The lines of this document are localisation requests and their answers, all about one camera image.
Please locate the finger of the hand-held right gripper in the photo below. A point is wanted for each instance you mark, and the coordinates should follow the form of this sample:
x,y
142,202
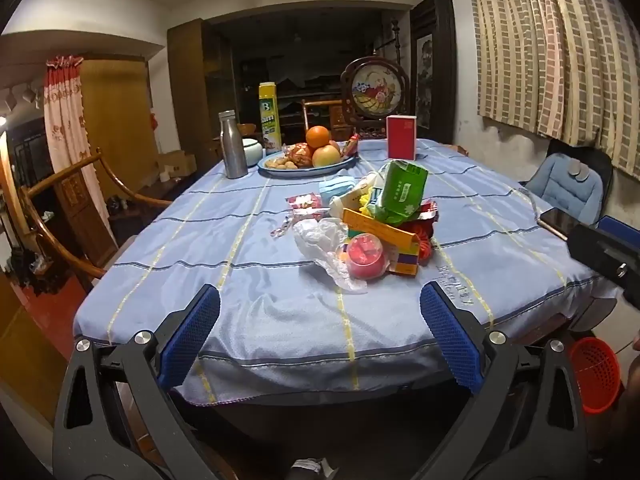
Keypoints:
x,y
620,225
607,265

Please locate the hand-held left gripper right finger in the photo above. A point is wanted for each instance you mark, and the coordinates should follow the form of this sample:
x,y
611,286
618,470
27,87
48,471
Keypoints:
x,y
450,340

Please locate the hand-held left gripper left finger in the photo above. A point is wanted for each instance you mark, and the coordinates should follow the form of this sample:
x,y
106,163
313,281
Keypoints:
x,y
192,335

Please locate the red plastic basket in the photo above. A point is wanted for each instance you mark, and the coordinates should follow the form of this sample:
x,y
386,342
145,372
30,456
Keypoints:
x,y
595,375

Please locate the red foil wrapper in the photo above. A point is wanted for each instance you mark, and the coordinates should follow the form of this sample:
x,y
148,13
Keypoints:
x,y
426,225

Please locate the orange striped medicine box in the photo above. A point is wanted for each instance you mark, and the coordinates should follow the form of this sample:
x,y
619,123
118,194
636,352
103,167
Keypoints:
x,y
380,232

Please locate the clear red printed wrapper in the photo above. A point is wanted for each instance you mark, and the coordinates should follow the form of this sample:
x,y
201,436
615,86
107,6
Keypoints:
x,y
285,225

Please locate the white plastic bag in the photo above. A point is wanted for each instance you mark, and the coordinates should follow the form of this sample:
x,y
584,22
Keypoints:
x,y
317,235

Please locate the white paper cup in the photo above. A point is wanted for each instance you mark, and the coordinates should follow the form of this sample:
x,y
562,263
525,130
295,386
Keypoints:
x,y
350,201

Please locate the blue face mask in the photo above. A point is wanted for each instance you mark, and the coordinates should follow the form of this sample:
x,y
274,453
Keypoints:
x,y
335,189

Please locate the black smartphone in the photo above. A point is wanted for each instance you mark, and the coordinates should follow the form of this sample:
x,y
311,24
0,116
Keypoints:
x,y
560,220

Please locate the blue padded office chair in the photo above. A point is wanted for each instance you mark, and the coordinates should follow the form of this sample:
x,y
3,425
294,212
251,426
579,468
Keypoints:
x,y
602,160

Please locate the brown notebook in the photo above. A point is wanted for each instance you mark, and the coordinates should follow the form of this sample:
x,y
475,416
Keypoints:
x,y
550,230

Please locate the light blue chair cushion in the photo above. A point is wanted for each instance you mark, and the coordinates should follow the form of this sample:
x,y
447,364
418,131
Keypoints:
x,y
565,185

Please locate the blue striped tablecloth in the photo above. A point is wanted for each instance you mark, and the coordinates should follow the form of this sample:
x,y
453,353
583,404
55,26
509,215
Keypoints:
x,y
225,240

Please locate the pink jelly cup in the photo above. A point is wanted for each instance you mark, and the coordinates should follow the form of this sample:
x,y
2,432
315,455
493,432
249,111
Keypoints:
x,y
365,257

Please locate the green tissue pack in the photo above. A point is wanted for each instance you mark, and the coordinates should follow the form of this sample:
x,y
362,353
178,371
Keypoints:
x,y
400,190

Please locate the red candy wrapper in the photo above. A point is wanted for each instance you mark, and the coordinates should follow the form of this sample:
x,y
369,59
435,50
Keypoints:
x,y
302,201

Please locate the cardboard box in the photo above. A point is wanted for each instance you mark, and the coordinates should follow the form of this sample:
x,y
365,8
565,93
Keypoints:
x,y
177,162

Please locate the curved wooden armchair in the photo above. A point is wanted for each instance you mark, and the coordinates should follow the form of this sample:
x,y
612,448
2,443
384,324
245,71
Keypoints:
x,y
45,232

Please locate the checkered curtain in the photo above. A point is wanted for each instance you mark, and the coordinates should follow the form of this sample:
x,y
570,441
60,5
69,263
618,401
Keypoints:
x,y
550,50

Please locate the steel water bottle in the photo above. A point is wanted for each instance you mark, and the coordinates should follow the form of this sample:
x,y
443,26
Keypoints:
x,y
232,150

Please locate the pile of nuts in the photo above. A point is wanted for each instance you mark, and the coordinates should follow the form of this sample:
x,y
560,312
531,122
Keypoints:
x,y
277,163

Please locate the white ceramic jar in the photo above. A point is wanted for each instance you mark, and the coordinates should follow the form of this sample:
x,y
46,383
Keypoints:
x,y
252,152

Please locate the blue rimmed fruit plate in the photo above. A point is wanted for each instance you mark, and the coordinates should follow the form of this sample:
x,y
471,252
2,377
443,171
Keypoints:
x,y
305,172

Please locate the red box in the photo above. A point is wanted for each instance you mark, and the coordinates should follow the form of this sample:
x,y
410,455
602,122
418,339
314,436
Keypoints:
x,y
401,137

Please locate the red patterned snack bag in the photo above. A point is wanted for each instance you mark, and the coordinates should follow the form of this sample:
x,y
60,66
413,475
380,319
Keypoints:
x,y
300,154

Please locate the red snack packet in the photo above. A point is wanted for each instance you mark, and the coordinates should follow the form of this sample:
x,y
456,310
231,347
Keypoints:
x,y
350,146

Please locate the apple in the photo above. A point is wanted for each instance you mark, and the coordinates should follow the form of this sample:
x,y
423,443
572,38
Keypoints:
x,y
326,156

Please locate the yellow spray can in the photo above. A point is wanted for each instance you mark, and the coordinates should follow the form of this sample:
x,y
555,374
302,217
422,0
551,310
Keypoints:
x,y
270,120

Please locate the orange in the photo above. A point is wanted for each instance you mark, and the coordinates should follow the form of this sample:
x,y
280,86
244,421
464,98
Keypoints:
x,y
318,137

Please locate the brown wooden cabinet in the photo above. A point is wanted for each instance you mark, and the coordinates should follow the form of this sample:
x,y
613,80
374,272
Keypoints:
x,y
187,90

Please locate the pink floral curtain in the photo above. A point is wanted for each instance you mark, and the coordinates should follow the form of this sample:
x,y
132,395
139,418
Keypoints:
x,y
65,125

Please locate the dark wooden framed picture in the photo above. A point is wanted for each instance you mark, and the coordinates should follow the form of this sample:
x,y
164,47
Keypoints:
x,y
432,60

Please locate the round decorative table screen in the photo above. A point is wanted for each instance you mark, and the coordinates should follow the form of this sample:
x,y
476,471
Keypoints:
x,y
375,90

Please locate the wooden chair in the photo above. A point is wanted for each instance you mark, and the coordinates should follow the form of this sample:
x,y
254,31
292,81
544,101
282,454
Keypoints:
x,y
320,105

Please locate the white track spotlights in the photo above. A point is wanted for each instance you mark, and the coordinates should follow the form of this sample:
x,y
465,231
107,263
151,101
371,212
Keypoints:
x,y
22,95

